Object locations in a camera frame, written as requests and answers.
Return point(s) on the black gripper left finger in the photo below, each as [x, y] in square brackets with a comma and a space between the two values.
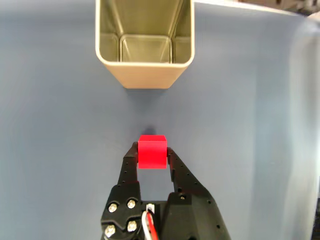
[125, 200]

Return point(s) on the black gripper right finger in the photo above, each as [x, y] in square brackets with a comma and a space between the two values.
[190, 212]

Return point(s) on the red cube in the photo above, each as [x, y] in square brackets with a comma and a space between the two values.
[152, 153]

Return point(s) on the square metal tin container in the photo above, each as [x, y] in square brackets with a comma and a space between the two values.
[145, 75]

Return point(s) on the dark blue mat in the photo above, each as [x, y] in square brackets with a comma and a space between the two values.
[62, 125]

